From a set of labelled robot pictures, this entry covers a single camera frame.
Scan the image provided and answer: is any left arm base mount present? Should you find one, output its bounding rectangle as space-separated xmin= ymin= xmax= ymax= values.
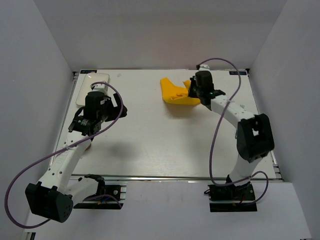
xmin=73 ymin=174 xmax=127 ymax=210

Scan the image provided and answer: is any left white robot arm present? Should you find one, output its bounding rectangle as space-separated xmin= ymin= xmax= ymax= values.
xmin=25 ymin=81 xmax=127 ymax=223

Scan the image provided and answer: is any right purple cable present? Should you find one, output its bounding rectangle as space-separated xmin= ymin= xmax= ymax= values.
xmin=196 ymin=57 xmax=270 ymax=202

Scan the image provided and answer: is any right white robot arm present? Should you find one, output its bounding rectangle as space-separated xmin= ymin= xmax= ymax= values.
xmin=188 ymin=70 xmax=275 ymax=200

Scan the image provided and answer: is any yellow printed cloth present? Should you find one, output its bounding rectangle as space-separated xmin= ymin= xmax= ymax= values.
xmin=160 ymin=77 xmax=201 ymax=106

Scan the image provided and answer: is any right blue corner label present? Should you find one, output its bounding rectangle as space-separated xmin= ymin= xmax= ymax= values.
xmin=229 ymin=71 xmax=247 ymax=76

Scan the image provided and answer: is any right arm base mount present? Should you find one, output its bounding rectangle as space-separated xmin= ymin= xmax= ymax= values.
xmin=204 ymin=181 xmax=258 ymax=213

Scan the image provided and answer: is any white rectangular plate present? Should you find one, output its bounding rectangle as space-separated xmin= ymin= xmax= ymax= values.
xmin=75 ymin=72 xmax=110 ymax=107

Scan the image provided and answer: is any blue corner label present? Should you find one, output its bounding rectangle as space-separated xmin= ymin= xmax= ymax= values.
xmin=79 ymin=69 xmax=97 ymax=75
xmin=229 ymin=71 xmax=247 ymax=76

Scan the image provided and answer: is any left blue corner label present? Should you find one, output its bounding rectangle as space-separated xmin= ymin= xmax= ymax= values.
xmin=79 ymin=69 xmax=97 ymax=75

